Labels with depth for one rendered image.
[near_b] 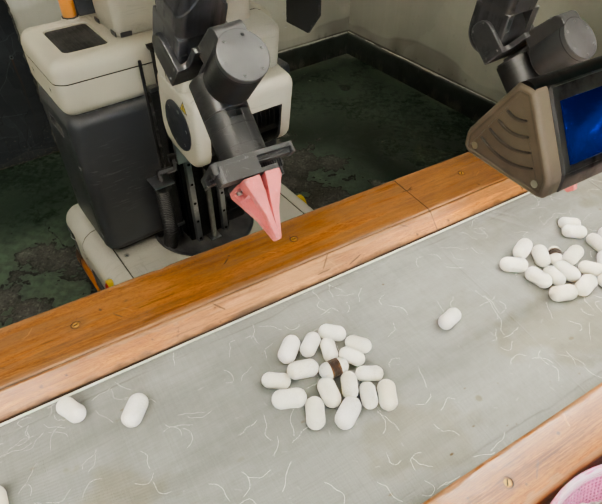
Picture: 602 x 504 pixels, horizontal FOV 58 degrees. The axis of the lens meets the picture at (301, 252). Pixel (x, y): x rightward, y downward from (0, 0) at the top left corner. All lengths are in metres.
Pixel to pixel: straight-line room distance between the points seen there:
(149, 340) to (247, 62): 0.34
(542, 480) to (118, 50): 1.08
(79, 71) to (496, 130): 0.97
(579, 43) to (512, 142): 0.41
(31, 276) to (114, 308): 1.28
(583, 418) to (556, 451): 0.05
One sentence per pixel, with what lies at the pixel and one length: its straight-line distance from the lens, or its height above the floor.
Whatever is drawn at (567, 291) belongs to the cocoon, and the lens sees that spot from 0.78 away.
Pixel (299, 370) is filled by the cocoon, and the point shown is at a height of 0.76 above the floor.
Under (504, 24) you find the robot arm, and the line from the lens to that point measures 0.84.
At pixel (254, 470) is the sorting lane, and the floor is 0.74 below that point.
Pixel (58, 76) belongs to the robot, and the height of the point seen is 0.78.
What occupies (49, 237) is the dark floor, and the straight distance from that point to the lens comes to 2.11.
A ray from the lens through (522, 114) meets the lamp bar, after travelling 0.40.
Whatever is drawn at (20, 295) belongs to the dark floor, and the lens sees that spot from 1.93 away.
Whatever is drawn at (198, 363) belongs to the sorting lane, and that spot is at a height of 0.74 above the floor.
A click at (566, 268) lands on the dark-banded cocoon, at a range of 0.81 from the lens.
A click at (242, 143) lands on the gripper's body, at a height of 0.95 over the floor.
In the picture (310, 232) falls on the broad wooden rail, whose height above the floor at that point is 0.76.
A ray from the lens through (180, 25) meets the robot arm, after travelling 0.63.
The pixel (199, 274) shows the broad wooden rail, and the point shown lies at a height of 0.76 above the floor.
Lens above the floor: 1.27
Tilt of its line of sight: 43 degrees down
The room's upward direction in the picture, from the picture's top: straight up
